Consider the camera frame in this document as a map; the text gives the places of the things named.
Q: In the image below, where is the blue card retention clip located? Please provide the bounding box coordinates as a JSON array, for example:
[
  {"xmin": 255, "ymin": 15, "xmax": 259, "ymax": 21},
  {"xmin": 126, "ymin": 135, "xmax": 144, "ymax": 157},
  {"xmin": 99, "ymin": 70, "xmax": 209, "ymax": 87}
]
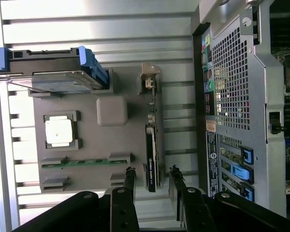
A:
[
  {"xmin": 240, "ymin": 145, "xmax": 255, "ymax": 165},
  {"xmin": 231, "ymin": 163, "xmax": 255, "ymax": 181},
  {"xmin": 243, "ymin": 185, "xmax": 255, "ymax": 203}
]

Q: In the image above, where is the green RAM stick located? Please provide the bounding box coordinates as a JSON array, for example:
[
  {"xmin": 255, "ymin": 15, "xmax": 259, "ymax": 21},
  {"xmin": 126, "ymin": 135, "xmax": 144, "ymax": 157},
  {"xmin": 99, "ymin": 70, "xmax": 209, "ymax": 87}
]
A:
[{"xmin": 42, "ymin": 158, "xmax": 112, "ymax": 168}]

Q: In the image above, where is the grey parts rack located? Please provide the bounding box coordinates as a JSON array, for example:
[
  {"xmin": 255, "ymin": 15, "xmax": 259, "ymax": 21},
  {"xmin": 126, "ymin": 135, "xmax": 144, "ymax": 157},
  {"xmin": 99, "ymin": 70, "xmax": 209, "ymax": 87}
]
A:
[{"xmin": 28, "ymin": 67, "xmax": 166, "ymax": 194}]

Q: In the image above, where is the silver CPU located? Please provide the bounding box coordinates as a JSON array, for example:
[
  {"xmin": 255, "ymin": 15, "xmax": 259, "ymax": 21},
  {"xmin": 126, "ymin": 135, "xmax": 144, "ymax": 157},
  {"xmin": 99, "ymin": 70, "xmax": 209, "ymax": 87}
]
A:
[{"xmin": 44, "ymin": 116, "xmax": 75, "ymax": 147}]

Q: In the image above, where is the grey open PC case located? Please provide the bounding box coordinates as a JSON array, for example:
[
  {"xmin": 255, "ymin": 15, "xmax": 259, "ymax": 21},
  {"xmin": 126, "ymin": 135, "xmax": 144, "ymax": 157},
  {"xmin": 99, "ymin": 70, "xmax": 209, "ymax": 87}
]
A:
[{"xmin": 192, "ymin": 0, "xmax": 290, "ymax": 218}]

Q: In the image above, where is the hard disk with blue caddy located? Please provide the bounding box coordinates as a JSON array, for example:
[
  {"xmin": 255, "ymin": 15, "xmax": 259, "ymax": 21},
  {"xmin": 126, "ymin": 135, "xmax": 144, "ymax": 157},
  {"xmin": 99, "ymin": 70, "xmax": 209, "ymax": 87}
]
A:
[{"xmin": 0, "ymin": 45, "xmax": 111, "ymax": 94}]

